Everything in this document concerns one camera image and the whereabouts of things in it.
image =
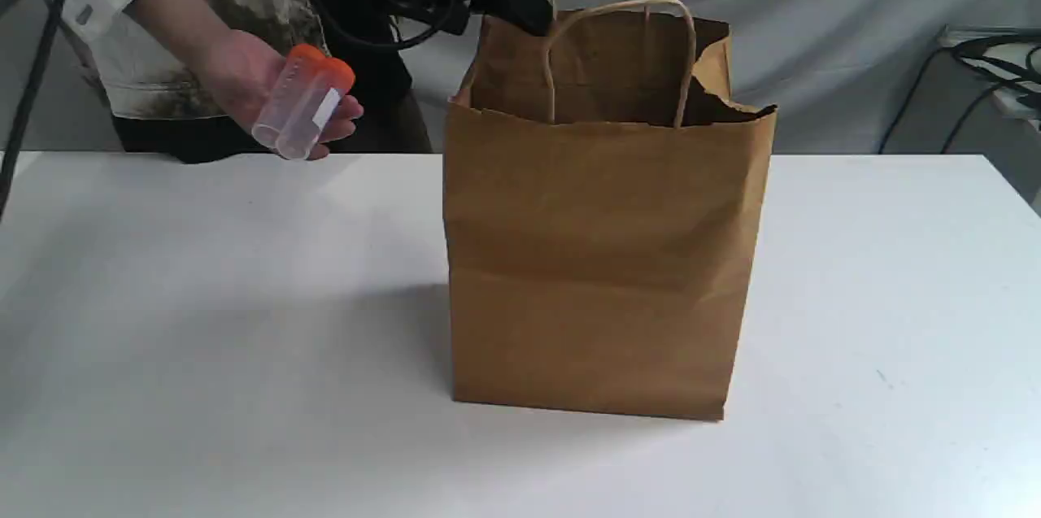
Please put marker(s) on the person's right forearm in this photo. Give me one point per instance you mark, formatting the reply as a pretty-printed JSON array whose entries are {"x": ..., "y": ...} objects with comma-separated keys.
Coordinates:
[{"x": 188, "y": 29}]

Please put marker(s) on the clear vial orange cap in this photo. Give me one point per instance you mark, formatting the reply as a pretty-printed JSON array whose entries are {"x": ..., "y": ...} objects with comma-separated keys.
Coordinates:
[
  {"x": 323, "y": 89},
  {"x": 300, "y": 67}
]

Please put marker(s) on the person in white shirt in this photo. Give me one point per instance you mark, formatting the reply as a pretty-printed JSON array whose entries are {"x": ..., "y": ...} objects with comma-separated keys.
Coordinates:
[{"x": 187, "y": 78}]

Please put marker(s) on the person's right hand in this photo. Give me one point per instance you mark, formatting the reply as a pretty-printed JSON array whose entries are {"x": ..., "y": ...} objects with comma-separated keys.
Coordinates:
[{"x": 239, "y": 75}]

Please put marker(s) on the brown paper bag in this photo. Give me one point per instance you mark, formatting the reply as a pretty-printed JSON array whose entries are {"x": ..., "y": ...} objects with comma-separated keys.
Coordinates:
[{"x": 601, "y": 201}]

